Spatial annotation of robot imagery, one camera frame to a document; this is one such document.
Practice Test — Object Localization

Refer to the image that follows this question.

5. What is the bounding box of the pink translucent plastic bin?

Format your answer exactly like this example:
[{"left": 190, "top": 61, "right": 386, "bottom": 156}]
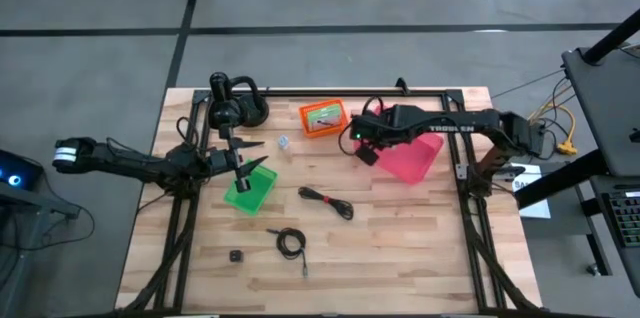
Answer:
[{"left": 354, "top": 107, "right": 445, "bottom": 186}]

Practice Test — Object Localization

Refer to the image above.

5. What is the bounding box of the grey side desk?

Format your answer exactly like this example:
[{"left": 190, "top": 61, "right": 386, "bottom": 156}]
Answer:
[{"left": 0, "top": 180, "right": 82, "bottom": 318}]

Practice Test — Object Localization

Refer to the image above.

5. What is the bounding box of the black round mount with loop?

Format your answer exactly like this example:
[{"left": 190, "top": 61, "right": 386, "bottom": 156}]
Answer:
[{"left": 207, "top": 71, "right": 270, "bottom": 130}]

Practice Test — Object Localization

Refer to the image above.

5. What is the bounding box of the black device with blue lights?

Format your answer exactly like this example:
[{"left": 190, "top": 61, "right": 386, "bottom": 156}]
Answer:
[{"left": 0, "top": 149, "right": 44, "bottom": 192}]

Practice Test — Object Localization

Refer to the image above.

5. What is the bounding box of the black aluminium table frame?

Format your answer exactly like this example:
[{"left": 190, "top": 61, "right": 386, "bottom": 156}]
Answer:
[{"left": 117, "top": 88, "right": 541, "bottom": 318}]

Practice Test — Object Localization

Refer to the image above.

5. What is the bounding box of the black cable with jack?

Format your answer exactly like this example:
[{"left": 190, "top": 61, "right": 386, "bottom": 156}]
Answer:
[{"left": 266, "top": 227, "right": 310, "bottom": 279}]

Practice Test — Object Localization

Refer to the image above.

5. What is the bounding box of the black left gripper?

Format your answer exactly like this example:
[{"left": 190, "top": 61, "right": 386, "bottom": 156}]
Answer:
[{"left": 202, "top": 125, "right": 270, "bottom": 194}]

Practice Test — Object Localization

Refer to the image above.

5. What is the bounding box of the black marker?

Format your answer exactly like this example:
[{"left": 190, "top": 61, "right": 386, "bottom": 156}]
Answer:
[{"left": 492, "top": 165, "right": 527, "bottom": 178}]

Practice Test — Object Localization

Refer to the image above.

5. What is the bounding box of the black pole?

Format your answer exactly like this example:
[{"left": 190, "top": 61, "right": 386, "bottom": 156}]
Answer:
[{"left": 582, "top": 7, "right": 640, "bottom": 67}]

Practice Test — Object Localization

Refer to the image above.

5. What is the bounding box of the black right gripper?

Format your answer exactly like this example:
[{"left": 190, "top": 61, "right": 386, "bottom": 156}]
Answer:
[{"left": 351, "top": 111, "right": 399, "bottom": 167}]

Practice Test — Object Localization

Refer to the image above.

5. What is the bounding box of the white box with green edge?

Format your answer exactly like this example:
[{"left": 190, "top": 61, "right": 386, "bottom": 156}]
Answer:
[{"left": 308, "top": 110, "right": 346, "bottom": 134}]

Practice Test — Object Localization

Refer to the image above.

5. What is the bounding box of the green translucent plastic bin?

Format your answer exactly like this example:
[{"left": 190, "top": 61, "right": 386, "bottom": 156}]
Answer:
[{"left": 223, "top": 159, "right": 279, "bottom": 217}]

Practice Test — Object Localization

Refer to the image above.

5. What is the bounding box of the black cable with red tie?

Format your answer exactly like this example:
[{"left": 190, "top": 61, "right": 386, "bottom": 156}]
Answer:
[{"left": 298, "top": 186, "right": 355, "bottom": 222}]

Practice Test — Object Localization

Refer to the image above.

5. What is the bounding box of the dark grey desk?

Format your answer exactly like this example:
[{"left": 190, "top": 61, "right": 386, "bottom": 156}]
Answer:
[{"left": 562, "top": 45, "right": 640, "bottom": 179}]

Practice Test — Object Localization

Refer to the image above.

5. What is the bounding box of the black keyboard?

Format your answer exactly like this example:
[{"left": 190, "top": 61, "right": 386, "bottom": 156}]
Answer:
[{"left": 607, "top": 190, "right": 640, "bottom": 249}]

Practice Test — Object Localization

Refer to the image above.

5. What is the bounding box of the orange plastic basket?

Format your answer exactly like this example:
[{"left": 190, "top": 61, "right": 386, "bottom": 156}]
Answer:
[{"left": 298, "top": 99, "right": 350, "bottom": 139}]

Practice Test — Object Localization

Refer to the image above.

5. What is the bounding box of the white paper sheet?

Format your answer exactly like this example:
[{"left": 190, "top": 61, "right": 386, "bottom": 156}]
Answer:
[{"left": 509, "top": 162, "right": 552, "bottom": 220}]

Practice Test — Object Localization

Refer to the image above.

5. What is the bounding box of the black desk leg bar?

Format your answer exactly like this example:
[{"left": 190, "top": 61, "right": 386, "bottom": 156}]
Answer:
[{"left": 514, "top": 150, "right": 609, "bottom": 209}]

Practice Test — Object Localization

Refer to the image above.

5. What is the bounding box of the grey keyboard desk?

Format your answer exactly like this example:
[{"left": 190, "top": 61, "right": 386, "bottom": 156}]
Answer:
[{"left": 589, "top": 175, "right": 640, "bottom": 299}]

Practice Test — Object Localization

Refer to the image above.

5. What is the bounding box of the yellow power cable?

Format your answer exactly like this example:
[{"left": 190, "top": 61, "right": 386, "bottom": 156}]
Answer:
[{"left": 529, "top": 102, "right": 580, "bottom": 157}]

